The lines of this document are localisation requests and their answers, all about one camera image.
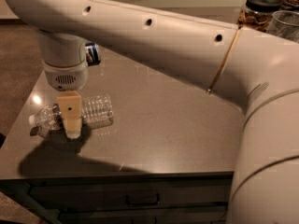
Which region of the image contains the clear plastic cup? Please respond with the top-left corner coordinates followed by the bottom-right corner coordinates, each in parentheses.
top-left (266, 10), bottom-right (299, 43)

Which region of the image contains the clear plastic water bottle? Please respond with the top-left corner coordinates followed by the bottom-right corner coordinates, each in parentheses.
top-left (29, 95), bottom-right (113, 137)

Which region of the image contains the glass jar with black lid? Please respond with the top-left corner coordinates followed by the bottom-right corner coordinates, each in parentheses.
top-left (237, 0), bottom-right (282, 32)

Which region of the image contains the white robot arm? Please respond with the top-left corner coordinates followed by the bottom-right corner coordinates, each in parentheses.
top-left (6, 0), bottom-right (299, 224)

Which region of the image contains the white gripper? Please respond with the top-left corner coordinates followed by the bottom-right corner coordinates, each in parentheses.
top-left (43, 61), bottom-right (88, 139)

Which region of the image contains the dark drawer handle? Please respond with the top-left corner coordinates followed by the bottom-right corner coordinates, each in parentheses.
top-left (125, 193), bottom-right (160, 207)

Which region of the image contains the blue soda can lying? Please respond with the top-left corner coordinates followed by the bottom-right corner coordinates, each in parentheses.
top-left (85, 42), bottom-right (101, 65)

